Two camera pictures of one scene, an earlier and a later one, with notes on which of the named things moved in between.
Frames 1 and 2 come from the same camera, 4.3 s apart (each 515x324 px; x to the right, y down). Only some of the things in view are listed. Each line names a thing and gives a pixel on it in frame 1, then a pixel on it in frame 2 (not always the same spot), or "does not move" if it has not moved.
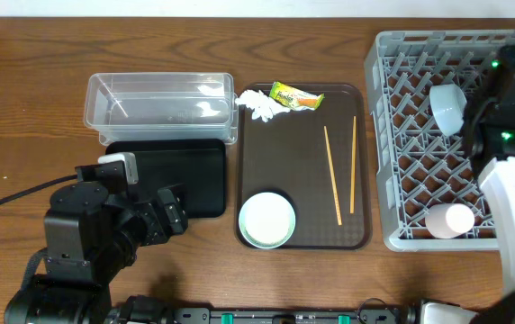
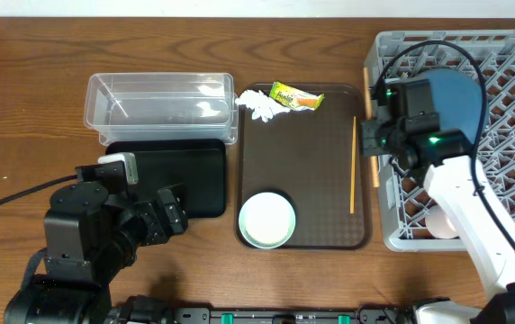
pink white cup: [448, 220] does not move
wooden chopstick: [329, 157] -> [374, 159]
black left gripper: [160, 231] does not move
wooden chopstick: [353, 166] does not move
